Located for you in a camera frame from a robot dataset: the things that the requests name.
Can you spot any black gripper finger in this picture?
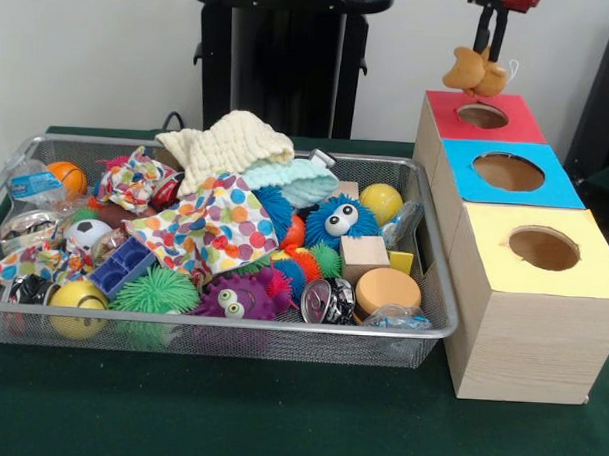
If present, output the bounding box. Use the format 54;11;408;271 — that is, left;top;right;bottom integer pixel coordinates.
473;2;495;55
488;6;510;64

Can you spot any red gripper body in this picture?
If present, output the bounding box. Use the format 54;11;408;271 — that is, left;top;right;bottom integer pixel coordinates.
457;0;544;14

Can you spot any tan plush animal toy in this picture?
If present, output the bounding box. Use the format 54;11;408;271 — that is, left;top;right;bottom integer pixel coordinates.
441;45;520;100

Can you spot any clear blue plastic packet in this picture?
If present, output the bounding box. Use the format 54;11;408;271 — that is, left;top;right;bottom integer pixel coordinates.
380;201;426;251

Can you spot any cream waffle cloth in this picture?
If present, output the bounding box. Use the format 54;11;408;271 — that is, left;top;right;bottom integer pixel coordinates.
154;108;297;201

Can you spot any wooden box with three holes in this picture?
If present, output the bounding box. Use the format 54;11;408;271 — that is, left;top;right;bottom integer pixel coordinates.
406;89;609;407

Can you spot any large polka dot cloth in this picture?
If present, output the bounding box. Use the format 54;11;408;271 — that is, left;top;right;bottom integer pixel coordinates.
123;167;282;280

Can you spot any clear mesh bin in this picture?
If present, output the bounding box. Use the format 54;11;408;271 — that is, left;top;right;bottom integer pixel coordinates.
0;132;466;369

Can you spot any black chair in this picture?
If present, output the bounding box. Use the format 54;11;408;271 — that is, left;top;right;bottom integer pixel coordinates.
566;7;609;185

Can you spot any blue fuzzy ball with eyes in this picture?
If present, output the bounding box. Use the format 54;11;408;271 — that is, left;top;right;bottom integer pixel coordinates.
303;193;381;253

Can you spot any mint green knit cloth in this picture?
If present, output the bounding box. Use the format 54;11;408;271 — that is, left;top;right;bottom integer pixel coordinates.
240;156;340;211

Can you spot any yellow block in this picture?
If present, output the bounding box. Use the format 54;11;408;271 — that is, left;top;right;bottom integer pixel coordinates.
387;250;416;277

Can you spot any wooden cube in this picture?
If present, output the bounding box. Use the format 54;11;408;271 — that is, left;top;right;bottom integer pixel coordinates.
339;234;391;285

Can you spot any teal blue spiky ball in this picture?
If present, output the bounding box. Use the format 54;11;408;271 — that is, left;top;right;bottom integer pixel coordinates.
254;184;295;239

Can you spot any round wooden disc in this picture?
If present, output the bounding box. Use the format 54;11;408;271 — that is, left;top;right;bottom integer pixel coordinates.
352;267;424;321

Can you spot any clear crumpled plastic packet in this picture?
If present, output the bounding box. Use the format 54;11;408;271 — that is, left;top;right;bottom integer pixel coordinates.
364;302;436;332

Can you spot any purple spiky ball with eyes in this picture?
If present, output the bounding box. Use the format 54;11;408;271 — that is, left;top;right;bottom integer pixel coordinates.
193;264;294;323

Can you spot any large green spiky ball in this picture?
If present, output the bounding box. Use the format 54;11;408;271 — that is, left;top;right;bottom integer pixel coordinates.
111;263;201;317

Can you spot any purple plastic block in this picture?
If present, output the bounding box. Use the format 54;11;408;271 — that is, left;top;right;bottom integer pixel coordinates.
87;236;157;302

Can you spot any small orange basketball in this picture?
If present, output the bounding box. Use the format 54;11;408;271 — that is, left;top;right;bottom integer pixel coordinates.
45;160;90;197

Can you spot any small black white soccer ball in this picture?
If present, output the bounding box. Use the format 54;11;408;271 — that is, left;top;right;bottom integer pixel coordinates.
63;218;114;256

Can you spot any clear plastic bottle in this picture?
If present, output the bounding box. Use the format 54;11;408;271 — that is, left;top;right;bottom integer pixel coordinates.
5;158;68;213

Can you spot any yellow smiley ball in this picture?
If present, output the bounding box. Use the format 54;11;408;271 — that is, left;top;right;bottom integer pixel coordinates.
48;279;111;342

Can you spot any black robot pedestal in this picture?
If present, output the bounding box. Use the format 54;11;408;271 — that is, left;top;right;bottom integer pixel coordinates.
181;0;396;142

